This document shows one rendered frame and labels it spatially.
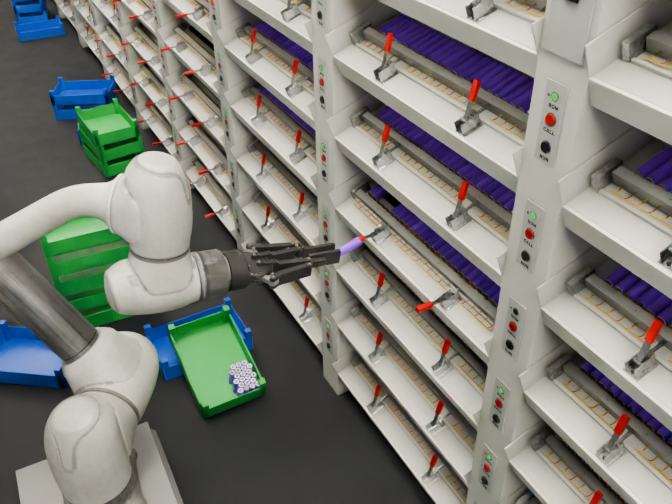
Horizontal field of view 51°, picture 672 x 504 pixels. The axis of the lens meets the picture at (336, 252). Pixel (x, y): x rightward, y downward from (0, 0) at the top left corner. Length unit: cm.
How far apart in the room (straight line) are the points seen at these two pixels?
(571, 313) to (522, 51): 41
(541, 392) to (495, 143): 45
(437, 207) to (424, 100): 21
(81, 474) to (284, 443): 68
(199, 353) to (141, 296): 106
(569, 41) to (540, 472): 81
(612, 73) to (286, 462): 142
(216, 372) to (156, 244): 110
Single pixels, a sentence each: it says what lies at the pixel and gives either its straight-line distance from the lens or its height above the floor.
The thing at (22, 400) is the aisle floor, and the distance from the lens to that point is 240.
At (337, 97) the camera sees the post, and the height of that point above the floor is 97.
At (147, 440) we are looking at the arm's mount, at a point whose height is 23.
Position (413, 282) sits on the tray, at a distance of 152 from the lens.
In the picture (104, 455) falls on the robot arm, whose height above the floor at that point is 43.
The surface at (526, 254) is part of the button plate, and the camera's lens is 116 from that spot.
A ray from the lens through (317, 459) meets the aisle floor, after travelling 205.
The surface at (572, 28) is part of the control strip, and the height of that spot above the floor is 132.
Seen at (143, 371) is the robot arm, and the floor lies 43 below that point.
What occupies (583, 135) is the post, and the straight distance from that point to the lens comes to 104.
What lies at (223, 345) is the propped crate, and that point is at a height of 7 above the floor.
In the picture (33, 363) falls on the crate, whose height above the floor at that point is 0.
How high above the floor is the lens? 162
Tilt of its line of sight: 36 degrees down
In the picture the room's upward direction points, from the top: 1 degrees counter-clockwise
